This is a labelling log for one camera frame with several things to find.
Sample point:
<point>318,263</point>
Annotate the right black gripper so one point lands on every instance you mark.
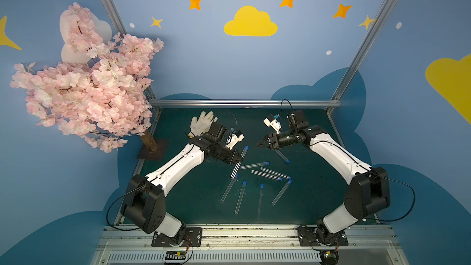
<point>274,141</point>

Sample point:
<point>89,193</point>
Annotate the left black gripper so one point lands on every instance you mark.
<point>228,154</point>

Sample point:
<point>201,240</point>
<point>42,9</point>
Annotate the test tube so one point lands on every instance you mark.
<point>240,198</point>
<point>283,157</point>
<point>281,192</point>
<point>238,165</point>
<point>228,189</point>

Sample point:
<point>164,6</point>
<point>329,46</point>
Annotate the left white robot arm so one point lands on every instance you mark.
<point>144,202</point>

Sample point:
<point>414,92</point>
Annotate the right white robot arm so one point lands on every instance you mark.
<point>368,187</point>

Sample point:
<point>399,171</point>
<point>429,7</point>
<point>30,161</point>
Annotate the test tube centre horizontal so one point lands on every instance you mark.
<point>250,166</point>

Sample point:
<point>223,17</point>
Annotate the test tube middle upper diagonal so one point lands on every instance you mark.
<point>275,173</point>

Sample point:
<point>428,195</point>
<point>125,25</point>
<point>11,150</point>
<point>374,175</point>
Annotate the test tube diagonal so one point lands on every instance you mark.
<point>266,175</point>
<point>275,173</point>

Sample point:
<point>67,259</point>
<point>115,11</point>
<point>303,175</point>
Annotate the test tube middle lower diagonal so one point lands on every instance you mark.
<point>266,175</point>

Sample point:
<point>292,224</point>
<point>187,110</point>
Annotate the test tube lower vertical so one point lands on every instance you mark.
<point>260,198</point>

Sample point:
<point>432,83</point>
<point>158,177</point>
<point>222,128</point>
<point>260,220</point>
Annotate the white cotton work glove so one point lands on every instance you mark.
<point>201,124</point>

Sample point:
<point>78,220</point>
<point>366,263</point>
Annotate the black square tree base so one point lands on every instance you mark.
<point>157,155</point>

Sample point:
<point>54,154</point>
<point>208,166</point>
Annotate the left small circuit board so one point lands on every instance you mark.
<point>174,257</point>

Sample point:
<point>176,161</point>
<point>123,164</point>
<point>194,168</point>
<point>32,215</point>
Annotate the small circuit board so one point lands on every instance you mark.
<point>329,257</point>
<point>174,257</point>

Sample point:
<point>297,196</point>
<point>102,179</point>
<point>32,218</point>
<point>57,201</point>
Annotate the right small circuit board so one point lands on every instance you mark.
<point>329,257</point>

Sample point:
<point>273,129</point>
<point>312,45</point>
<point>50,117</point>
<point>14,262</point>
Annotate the pink cherry blossom tree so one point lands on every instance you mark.
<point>102,103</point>

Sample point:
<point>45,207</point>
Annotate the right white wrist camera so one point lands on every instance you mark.
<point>272,121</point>

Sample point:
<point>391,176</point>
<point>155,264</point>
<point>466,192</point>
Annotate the aluminium frame back bar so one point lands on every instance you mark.
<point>241,103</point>

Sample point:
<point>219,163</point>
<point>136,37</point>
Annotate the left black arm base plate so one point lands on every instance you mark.
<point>185,237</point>

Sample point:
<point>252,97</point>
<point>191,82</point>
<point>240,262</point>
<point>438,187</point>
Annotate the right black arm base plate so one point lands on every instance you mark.
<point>310,236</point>

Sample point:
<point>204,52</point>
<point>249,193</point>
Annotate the aluminium mounting rail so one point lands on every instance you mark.
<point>252,245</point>

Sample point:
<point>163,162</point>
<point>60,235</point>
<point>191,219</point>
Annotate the aluminium frame right post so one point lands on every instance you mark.
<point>372,33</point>

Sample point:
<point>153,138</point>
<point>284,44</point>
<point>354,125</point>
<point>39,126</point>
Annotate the aluminium frame post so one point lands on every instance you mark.
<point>372,33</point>
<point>123,33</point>

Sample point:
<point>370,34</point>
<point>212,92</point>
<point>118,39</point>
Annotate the aluminium frame left post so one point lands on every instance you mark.
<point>123,33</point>

